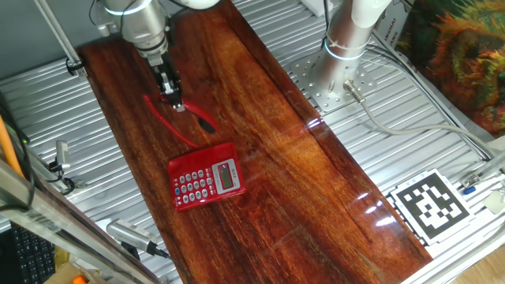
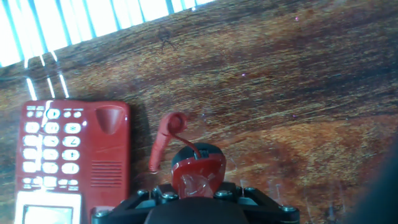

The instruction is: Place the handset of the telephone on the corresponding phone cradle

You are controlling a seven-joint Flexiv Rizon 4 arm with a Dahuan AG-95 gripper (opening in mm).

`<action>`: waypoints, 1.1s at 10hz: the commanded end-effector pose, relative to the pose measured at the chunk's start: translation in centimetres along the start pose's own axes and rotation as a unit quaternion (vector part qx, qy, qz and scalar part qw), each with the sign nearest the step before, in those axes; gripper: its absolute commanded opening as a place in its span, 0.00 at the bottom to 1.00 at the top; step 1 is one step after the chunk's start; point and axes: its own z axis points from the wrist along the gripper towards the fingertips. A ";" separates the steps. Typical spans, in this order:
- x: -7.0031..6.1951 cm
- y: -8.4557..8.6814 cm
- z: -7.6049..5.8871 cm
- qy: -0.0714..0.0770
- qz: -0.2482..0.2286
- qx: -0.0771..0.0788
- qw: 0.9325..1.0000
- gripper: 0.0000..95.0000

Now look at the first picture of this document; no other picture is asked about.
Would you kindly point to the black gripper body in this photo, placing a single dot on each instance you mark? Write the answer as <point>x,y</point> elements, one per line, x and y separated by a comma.
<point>167,77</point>

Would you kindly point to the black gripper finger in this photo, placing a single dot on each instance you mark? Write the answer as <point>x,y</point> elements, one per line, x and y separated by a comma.
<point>179,103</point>
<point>166,99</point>

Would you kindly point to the red telephone handset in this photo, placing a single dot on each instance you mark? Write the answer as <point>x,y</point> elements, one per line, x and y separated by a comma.
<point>195,110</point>

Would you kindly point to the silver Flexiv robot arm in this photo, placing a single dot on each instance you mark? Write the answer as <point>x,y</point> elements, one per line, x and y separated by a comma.
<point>343,47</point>

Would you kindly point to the red telephone base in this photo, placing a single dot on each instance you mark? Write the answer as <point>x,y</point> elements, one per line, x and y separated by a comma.
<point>225,176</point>

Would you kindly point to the metal clamp tool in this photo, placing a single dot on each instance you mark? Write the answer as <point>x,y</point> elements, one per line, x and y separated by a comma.
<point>62,152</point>

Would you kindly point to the glossy wood-grain board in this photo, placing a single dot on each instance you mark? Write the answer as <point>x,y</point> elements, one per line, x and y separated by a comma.
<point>296,197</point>

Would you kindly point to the orange pole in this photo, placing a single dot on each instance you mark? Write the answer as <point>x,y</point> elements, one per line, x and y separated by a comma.
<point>8,148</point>

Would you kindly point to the small orange item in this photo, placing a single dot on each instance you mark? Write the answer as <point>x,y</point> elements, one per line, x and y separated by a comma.
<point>79,280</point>

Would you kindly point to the brown cardboard box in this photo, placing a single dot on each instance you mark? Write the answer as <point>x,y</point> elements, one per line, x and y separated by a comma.
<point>63,274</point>

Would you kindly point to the black computer keyboard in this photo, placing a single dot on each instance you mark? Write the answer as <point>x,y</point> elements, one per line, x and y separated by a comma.
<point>33,256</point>

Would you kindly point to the black white fiducial marker board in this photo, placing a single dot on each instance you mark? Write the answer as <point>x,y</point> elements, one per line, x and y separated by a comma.
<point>430,205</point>

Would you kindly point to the colourful painted poster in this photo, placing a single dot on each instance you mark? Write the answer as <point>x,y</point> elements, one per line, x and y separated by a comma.
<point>465,59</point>

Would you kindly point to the small blue clip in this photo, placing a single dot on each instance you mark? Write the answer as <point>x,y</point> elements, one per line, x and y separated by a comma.
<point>469,190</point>

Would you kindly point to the white square pad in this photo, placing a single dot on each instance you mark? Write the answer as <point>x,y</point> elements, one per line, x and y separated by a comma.
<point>495,202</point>

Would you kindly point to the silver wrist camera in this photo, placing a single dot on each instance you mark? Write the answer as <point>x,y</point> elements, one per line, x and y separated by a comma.
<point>103,25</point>

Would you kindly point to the aluminium frame pole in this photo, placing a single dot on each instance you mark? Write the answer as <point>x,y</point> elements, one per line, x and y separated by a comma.
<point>59,35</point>

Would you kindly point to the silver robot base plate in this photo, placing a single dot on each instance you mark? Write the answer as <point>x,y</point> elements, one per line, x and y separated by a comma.
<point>311,79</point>

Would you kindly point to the silver camera with grille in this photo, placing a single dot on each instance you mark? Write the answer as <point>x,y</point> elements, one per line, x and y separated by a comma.
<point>130,232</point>

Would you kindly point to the aluminium frame beam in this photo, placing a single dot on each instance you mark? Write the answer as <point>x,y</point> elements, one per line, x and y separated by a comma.
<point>47,213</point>

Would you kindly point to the small metal corner bracket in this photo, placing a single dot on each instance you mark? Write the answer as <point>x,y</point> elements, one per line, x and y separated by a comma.
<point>470,180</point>

